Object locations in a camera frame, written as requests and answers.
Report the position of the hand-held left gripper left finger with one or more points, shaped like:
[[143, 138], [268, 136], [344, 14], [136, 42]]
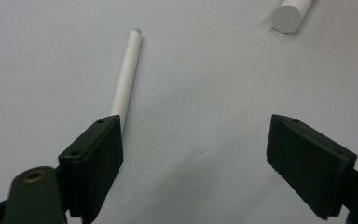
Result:
[[93, 161]]

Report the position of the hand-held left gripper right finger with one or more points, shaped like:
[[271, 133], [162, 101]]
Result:
[[307, 165]]

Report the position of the slim white pen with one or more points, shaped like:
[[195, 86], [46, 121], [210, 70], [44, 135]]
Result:
[[126, 77]]

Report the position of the thick white marker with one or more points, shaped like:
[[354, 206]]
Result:
[[287, 18]]

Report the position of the white board table cover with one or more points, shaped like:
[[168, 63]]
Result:
[[199, 93]]

